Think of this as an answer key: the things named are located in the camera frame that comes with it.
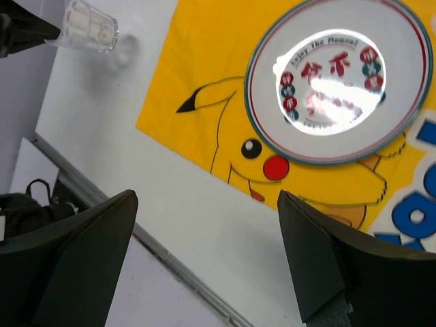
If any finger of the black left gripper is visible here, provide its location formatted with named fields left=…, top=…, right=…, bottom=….
left=1, top=0, right=61, bottom=58

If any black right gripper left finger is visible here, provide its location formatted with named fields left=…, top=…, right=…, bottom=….
left=1, top=190, right=138, bottom=326

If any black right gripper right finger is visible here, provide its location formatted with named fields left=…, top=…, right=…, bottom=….
left=277, top=191, right=435, bottom=326

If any clear drinking glass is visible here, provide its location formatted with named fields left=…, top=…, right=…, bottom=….
left=45, top=0, right=119, bottom=54

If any yellow Pikachu cloth placemat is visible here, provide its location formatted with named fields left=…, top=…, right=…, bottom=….
left=137, top=1, right=435, bottom=252

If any white plate with red characters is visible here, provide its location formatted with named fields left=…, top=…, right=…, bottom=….
left=245, top=1, right=434, bottom=165

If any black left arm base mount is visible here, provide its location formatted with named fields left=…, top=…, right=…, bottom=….
left=1, top=178, right=90, bottom=240

